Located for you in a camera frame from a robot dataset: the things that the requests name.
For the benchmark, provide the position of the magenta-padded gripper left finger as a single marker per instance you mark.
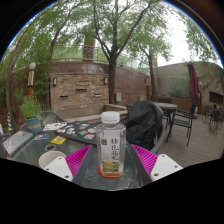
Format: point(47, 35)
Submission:
point(58, 166)

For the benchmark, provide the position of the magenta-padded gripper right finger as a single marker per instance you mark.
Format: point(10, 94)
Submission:
point(165, 166)

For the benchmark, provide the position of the clear plastic drink bottle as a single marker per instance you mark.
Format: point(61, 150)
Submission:
point(111, 150)

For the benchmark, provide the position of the yellow card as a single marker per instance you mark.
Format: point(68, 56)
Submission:
point(58, 140)

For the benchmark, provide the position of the small printed card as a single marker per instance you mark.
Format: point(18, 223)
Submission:
point(41, 137)

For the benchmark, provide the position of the dark laptop with stickers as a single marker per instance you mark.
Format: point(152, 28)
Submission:
point(78, 131)

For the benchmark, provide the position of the white printed booklet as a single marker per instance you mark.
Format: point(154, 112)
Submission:
point(55, 126)

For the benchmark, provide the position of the black metal chair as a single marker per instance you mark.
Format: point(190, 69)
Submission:
point(183, 123)

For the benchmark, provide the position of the black jacket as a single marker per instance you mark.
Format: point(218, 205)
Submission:
point(143, 123)

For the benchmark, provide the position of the grey laptop with stickers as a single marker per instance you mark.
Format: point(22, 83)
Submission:
point(16, 141)

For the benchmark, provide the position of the grey wicker chair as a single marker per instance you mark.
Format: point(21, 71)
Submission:
point(53, 116)

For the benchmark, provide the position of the round dark table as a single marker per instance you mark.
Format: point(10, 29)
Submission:
point(166, 106)

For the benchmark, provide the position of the green plant in teal pot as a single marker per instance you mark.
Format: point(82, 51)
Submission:
point(31, 111)

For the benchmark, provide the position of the blue yellow striped cone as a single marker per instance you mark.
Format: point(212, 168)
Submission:
point(10, 122)

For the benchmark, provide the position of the group of dark chairs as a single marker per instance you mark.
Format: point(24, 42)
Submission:
point(213, 116)

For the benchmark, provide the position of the maroon closed umbrella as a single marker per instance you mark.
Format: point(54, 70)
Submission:
point(193, 83)

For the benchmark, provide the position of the slim globe lamp post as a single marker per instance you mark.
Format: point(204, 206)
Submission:
point(147, 86)

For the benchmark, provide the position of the grey wall box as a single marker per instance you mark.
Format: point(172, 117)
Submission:
point(118, 97)

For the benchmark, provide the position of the wall lantern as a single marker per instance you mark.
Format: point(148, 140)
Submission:
point(54, 81)
point(105, 80)

